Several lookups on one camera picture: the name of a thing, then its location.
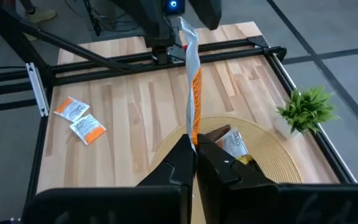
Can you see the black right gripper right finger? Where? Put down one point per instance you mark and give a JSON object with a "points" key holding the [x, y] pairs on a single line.
{"points": [[222, 180]]}

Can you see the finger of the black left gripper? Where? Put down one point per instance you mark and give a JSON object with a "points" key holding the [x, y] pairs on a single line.
{"points": [[208, 12]]}

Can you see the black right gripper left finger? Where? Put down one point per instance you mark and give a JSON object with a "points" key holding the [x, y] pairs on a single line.
{"points": [[172, 180]]}

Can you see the brown wooden tea box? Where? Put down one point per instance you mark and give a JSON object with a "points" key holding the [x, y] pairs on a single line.
{"points": [[217, 133]]}

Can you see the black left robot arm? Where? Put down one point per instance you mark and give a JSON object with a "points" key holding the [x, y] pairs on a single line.
{"points": [[154, 21]]}

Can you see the small green potted plant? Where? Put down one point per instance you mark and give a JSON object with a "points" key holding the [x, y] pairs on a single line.
{"points": [[306, 109]]}

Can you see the person's foot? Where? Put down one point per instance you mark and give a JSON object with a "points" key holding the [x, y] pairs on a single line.
{"points": [[42, 15]]}

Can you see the black metal table frame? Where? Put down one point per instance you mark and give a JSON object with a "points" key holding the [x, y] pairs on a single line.
{"points": [[104, 73]]}

